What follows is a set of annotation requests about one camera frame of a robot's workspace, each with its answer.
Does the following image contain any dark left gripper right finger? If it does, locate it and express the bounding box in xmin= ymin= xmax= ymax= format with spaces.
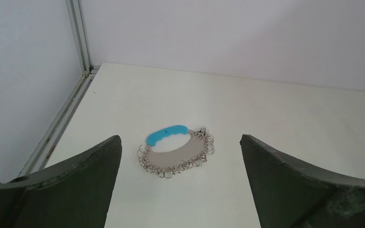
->
xmin=240 ymin=135 xmax=365 ymax=228

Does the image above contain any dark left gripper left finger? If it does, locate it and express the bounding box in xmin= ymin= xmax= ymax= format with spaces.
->
xmin=0 ymin=135 xmax=122 ymax=228

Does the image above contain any aluminium frame post left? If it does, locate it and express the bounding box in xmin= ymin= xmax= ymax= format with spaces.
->
xmin=18 ymin=0 xmax=97 ymax=177

